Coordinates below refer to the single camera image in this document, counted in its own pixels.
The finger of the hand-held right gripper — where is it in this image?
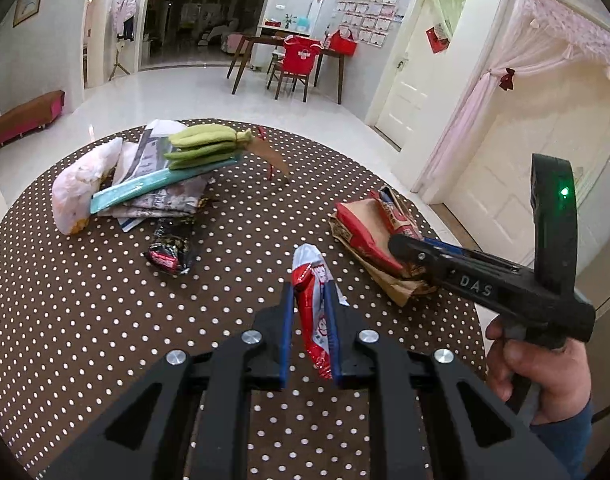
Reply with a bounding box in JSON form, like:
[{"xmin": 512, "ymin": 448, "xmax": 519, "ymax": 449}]
[
  {"xmin": 388, "ymin": 232, "xmax": 466, "ymax": 286},
  {"xmin": 422, "ymin": 237, "xmax": 523, "ymax": 271}
]

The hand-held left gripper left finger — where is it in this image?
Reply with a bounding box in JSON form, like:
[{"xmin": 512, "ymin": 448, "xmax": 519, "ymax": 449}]
[{"xmin": 40, "ymin": 282, "xmax": 297, "ymax": 480}]

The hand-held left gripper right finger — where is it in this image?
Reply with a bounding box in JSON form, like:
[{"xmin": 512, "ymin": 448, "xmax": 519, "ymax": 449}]
[{"xmin": 324, "ymin": 280, "xmax": 570, "ymax": 480}]

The red and white snack packet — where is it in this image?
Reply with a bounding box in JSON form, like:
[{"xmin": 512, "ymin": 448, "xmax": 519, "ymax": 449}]
[{"xmin": 291, "ymin": 243, "xmax": 348, "ymax": 381}]

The red and brown paper bag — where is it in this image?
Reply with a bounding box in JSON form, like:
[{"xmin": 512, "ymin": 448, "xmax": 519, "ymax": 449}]
[{"xmin": 329, "ymin": 186, "xmax": 441, "ymax": 307}]

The person's right forearm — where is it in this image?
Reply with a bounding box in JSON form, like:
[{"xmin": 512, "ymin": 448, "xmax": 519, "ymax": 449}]
[{"xmin": 529, "ymin": 399, "xmax": 594, "ymax": 480}]

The person's right hand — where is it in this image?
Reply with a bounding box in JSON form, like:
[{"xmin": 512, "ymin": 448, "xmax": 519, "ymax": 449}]
[{"xmin": 485, "ymin": 317, "xmax": 594, "ymax": 427}]

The cream panel door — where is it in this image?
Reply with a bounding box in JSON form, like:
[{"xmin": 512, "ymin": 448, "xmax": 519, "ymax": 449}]
[{"xmin": 447, "ymin": 65, "xmax": 596, "ymax": 256}]

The pink lace curtain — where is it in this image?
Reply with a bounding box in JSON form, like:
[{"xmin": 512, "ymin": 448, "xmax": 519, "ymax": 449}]
[{"xmin": 412, "ymin": 0, "xmax": 610, "ymax": 193}]

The black snack packet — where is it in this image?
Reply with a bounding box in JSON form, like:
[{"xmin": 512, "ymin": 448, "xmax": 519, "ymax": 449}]
[{"xmin": 144, "ymin": 217, "xmax": 198, "ymax": 276}]

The white panel door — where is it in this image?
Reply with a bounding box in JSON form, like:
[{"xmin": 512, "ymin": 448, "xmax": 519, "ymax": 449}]
[{"xmin": 375, "ymin": 0, "xmax": 438, "ymax": 136}]

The grey printed newspaper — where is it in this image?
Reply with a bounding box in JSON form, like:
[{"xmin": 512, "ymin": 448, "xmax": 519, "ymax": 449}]
[{"xmin": 98, "ymin": 119, "xmax": 208, "ymax": 231}]

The brown polka dot tablecloth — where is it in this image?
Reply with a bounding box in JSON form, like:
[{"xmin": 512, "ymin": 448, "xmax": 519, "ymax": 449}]
[{"xmin": 0, "ymin": 119, "xmax": 490, "ymax": 480}]

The red door decoration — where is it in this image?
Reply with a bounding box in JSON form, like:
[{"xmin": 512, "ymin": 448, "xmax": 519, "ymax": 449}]
[{"xmin": 426, "ymin": 24, "xmax": 448, "ymax": 55}]

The green banana bunch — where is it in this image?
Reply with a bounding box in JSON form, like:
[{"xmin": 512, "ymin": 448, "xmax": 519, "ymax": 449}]
[{"xmin": 164, "ymin": 124, "xmax": 253, "ymax": 171}]

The teal flat box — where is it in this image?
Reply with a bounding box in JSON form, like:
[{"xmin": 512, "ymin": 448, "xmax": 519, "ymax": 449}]
[{"xmin": 90, "ymin": 155, "xmax": 243, "ymax": 218}]

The chair with red cover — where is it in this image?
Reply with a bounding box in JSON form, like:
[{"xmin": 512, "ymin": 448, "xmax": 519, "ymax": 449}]
[{"xmin": 266, "ymin": 35, "xmax": 322, "ymax": 103}]

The white plastic bag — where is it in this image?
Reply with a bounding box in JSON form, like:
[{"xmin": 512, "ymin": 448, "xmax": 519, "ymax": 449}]
[{"xmin": 52, "ymin": 137, "xmax": 124, "ymax": 236}]

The wooden dining table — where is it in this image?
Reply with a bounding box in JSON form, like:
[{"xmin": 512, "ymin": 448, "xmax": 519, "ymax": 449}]
[{"xmin": 226, "ymin": 34, "xmax": 346, "ymax": 106}]

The dark glass sliding door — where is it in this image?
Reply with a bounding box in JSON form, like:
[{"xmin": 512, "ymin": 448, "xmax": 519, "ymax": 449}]
[{"xmin": 138, "ymin": 0, "xmax": 281, "ymax": 68}]

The red upholstered bench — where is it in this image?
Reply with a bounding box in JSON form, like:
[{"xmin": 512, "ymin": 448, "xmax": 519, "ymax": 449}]
[{"xmin": 0, "ymin": 90, "xmax": 66, "ymax": 150}]

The coat stand with clothes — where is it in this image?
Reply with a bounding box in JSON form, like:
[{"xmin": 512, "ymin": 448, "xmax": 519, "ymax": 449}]
[{"xmin": 109, "ymin": 0, "xmax": 138, "ymax": 78}]

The group of wall certificates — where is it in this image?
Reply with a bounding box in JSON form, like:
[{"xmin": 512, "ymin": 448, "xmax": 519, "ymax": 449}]
[{"xmin": 332, "ymin": 0, "xmax": 406, "ymax": 50}]

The framed wall picture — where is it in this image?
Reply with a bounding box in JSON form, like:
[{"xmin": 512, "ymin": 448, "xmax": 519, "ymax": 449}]
[{"xmin": 12, "ymin": 0, "xmax": 47, "ymax": 28}]

